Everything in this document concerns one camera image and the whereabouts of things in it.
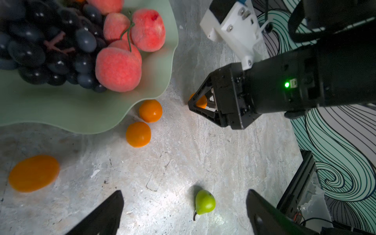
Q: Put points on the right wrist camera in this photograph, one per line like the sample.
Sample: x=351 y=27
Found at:
x=237 y=24

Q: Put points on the orange fake kumquat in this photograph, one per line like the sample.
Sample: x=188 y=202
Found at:
x=150 y=111
x=202 y=102
x=34 y=173
x=138 y=134

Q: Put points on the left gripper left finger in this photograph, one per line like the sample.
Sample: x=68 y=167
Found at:
x=104 y=220

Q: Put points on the light green wavy fruit bowl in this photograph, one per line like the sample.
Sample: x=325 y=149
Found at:
x=83 y=111

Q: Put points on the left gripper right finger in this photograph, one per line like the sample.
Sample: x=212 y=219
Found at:
x=267 y=220

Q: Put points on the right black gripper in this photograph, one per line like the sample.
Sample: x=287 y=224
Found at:
x=286 y=83

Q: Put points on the green fake pear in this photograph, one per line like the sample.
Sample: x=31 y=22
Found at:
x=204 y=203

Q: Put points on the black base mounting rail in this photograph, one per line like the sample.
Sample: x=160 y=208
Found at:
x=332 y=196

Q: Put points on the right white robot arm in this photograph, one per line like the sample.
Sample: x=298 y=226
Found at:
x=335 y=64

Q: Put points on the pink fake peach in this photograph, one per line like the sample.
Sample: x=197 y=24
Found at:
x=118 y=70
x=148 y=33
x=124 y=45
x=114 y=25
x=107 y=6

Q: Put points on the dark fake grape bunch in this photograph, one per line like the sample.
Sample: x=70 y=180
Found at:
x=52 y=42

